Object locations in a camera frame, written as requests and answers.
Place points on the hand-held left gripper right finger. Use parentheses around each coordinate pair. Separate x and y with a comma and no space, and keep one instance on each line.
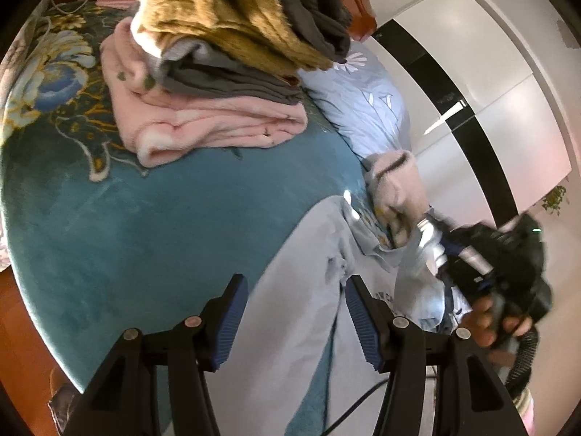
(363,327)

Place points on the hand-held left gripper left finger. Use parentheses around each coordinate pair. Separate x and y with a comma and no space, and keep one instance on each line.
(226,327)

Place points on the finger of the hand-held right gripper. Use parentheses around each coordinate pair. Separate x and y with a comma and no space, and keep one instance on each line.
(429,236)
(474,261)

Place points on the light blue sweatshirt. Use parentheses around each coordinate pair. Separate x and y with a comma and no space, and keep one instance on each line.
(295,309)

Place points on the person's right hand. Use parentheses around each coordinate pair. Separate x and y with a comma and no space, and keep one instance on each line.
(483,322)

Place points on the pale pink fuzzy garment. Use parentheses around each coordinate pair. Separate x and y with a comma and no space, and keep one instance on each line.
(399,186)

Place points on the green potted plant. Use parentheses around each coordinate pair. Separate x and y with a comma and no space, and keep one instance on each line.
(556,200)

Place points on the light blue floral pillow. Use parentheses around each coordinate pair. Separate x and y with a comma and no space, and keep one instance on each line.
(363,113)

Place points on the teal floral blanket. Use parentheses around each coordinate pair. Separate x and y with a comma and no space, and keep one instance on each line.
(136,218)

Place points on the dark cloth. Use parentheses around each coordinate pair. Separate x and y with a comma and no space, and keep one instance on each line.
(66,408)

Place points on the white wardrobe with black stripe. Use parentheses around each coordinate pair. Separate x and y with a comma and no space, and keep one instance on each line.
(499,54)

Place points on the pink fleece garment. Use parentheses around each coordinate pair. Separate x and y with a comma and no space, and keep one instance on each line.
(204,122)

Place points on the red-brown wooden headboard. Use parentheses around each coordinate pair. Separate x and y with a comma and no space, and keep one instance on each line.
(358,9)

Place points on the dark grey folded garment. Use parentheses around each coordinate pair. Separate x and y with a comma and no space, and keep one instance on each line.
(313,4)

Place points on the mustard fuzzy garment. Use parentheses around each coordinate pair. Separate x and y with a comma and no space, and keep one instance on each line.
(204,4)

